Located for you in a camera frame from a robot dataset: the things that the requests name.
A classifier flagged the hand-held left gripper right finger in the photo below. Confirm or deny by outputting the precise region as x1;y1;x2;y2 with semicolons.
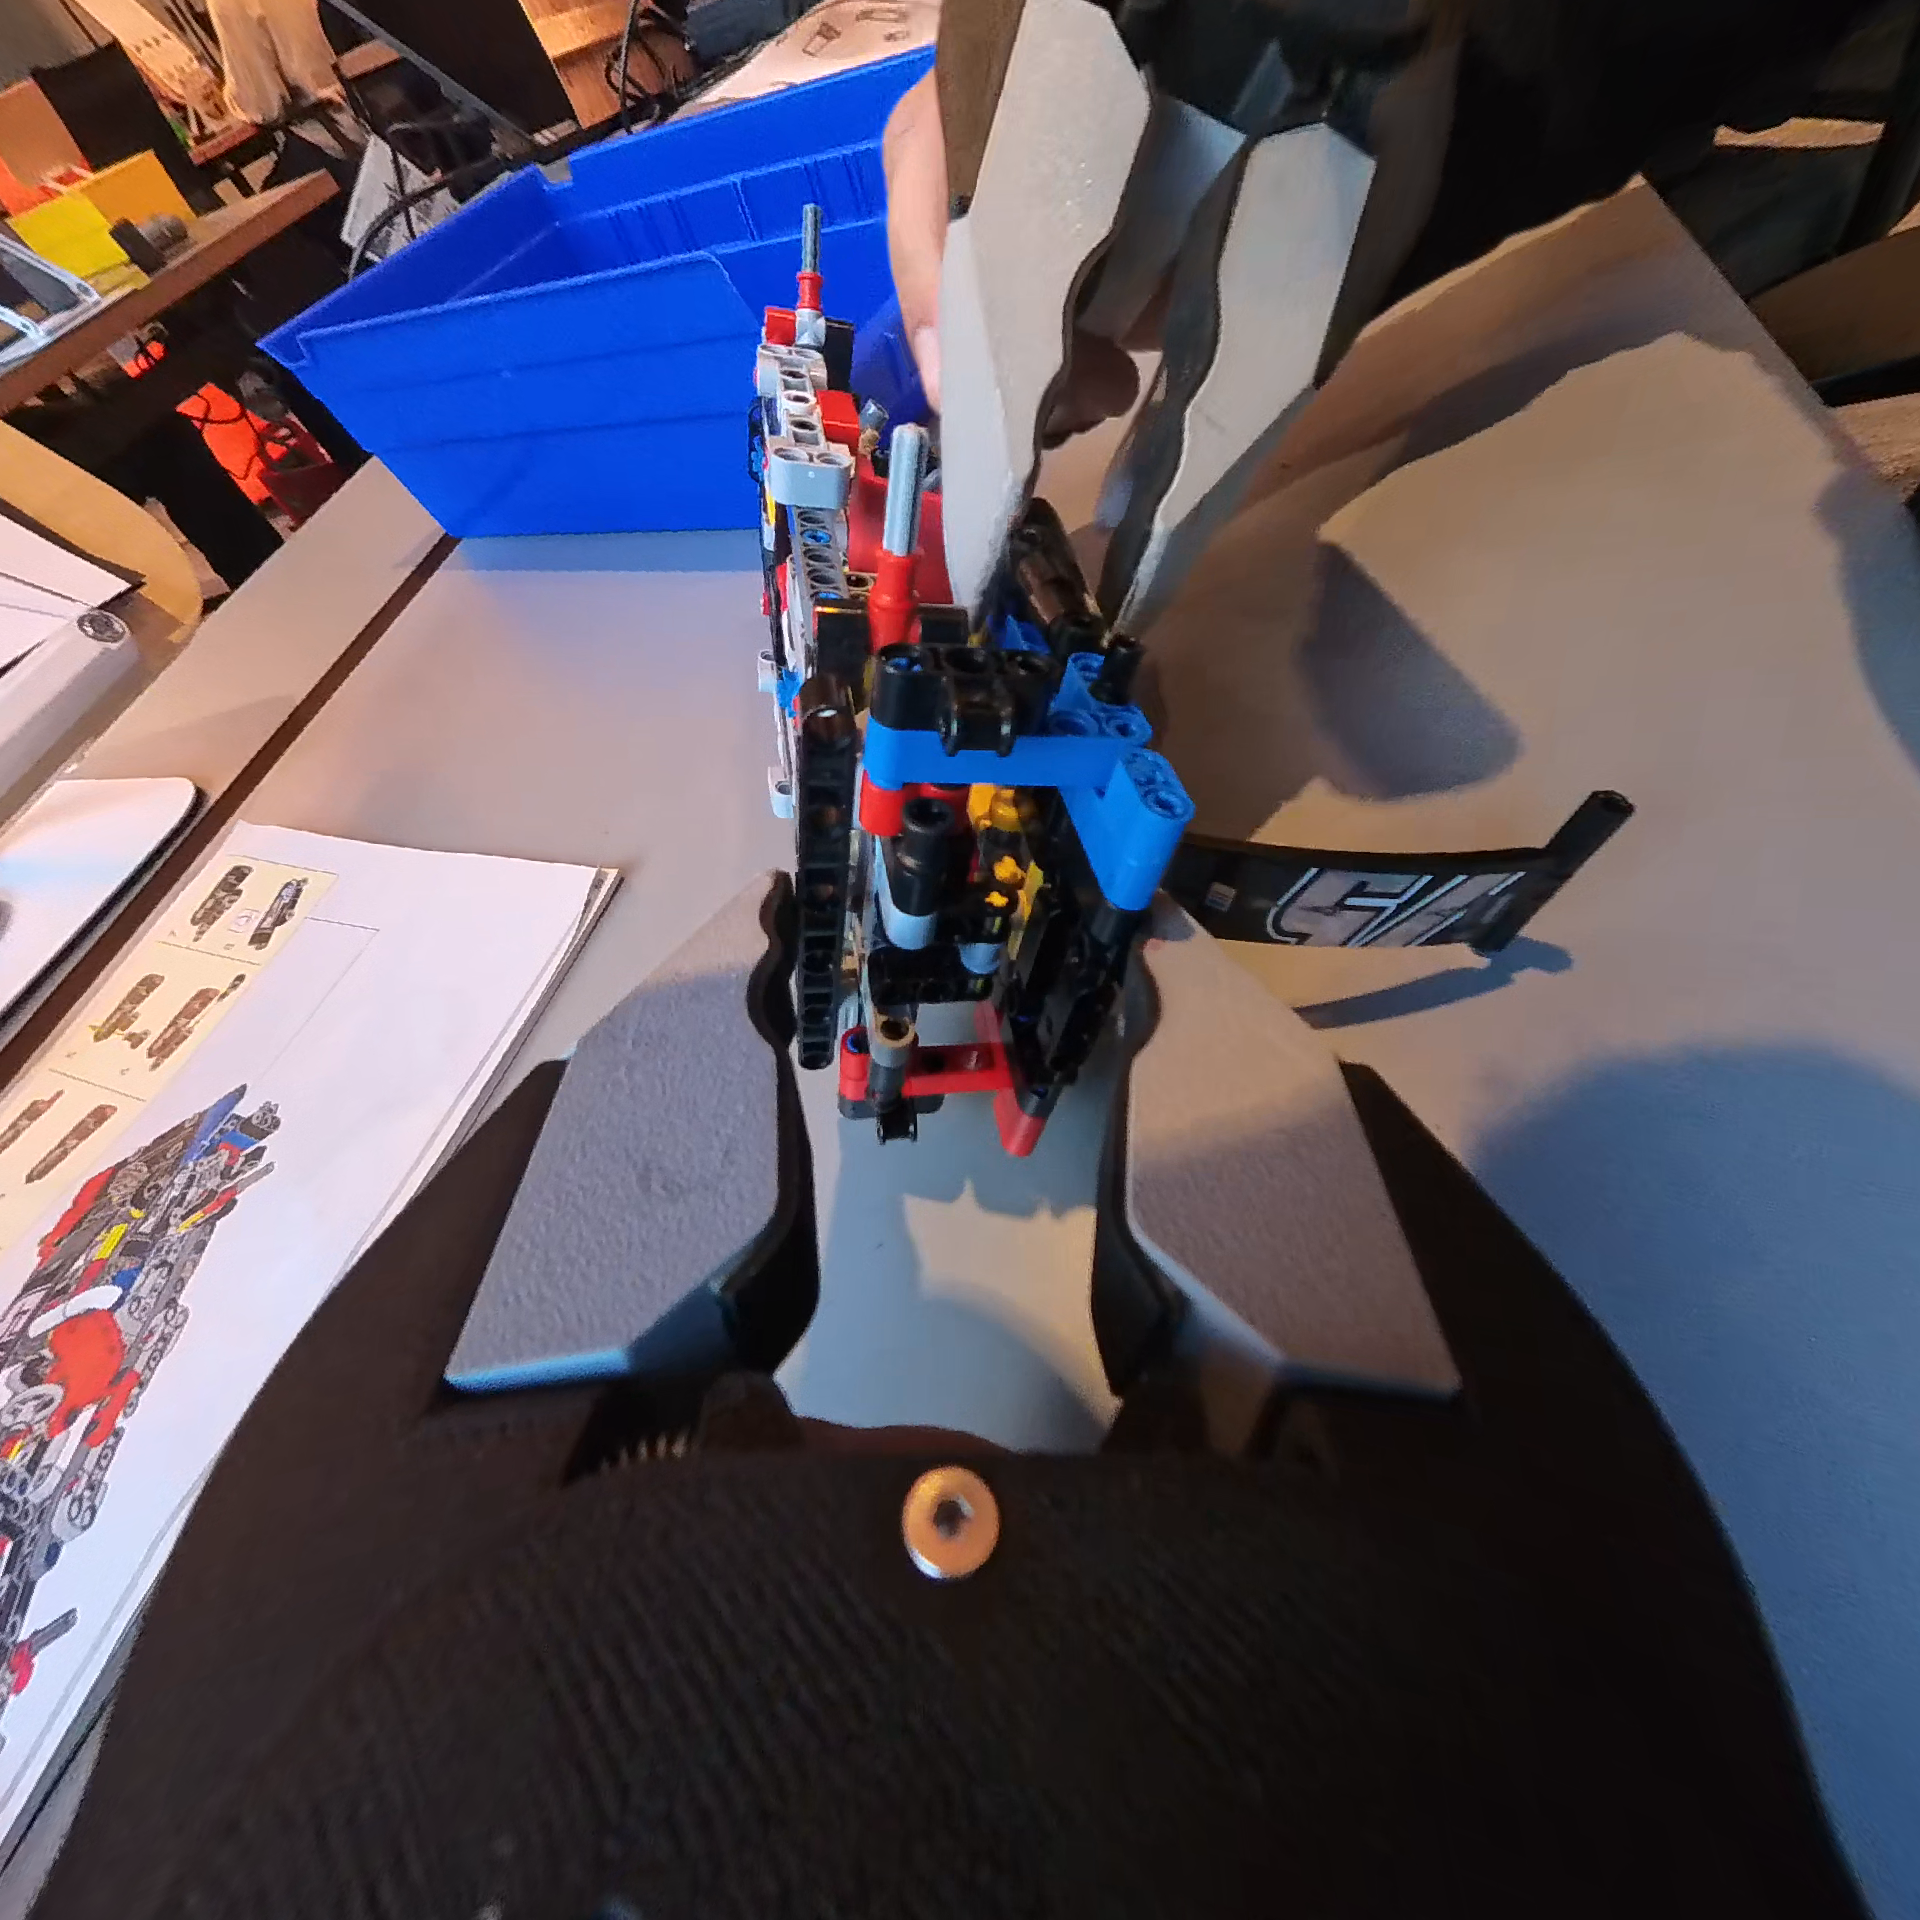
1092;931;1465;1401

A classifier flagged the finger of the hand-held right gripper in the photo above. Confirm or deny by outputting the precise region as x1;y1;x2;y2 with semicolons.
934;0;1157;619
1099;118;1382;636

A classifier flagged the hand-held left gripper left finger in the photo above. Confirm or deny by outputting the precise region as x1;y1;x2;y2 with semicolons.
440;871;822;1393

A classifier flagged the black curved toy panel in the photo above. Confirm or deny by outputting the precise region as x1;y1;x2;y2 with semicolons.
1168;787;1640;954

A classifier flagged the toy brick car chassis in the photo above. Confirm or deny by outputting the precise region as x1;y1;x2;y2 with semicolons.
748;202;1203;1161

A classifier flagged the person's right forearm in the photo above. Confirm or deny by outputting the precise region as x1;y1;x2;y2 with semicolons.
1423;0;1920;303

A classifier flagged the person's right hand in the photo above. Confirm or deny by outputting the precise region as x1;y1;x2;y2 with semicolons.
879;67;1147;448

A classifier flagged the white line-drawing sheet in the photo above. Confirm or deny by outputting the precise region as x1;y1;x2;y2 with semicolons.
701;0;944;110

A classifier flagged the open instruction booklet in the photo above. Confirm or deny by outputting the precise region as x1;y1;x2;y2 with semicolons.
0;817;623;1825

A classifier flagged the blue storage bin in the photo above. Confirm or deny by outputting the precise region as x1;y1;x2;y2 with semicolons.
257;47;944;539

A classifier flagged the white flat stand base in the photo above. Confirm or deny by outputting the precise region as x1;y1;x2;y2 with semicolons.
0;775;207;1024

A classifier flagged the cluttered background worktable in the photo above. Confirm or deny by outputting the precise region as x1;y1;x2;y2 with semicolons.
0;166;342;417

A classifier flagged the clipboard with printed sheet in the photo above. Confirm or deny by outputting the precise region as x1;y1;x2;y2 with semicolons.
0;417;207;753

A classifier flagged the yellow storage bin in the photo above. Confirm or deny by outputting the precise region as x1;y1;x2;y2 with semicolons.
4;146;201;283

